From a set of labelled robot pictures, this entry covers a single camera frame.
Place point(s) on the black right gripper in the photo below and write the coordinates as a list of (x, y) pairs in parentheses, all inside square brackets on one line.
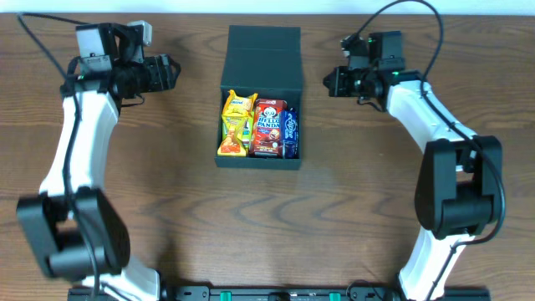
[(334, 84)]

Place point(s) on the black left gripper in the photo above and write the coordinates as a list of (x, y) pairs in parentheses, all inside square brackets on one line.
[(165, 72)]

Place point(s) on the black gift box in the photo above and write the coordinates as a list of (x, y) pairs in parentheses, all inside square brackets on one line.
[(266, 61)]

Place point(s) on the blue Eclipse mint tin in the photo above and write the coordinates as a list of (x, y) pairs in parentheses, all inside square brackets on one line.
[(289, 126)]

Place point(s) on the red Hello Panda box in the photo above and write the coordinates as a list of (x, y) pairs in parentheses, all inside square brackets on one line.
[(266, 130)]

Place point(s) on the blue Dairy Milk chocolate bar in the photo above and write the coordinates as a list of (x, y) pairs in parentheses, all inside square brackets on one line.
[(290, 150)]

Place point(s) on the small yellow snack packet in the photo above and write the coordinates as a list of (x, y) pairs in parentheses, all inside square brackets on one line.
[(238, 106)]

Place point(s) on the green Pretz snack box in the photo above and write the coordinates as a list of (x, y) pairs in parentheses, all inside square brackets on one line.
[(247, 134)]

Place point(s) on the long yellow orange snack packet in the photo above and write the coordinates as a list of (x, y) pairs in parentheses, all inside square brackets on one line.
[(232, 139)]

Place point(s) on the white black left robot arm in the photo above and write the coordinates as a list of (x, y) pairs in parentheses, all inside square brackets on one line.
[(73, 230)]

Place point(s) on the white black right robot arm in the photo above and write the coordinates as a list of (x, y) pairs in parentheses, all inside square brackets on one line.
[(459, 190)]

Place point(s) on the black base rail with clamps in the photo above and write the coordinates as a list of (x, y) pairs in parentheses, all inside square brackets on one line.
[(355, 293)]

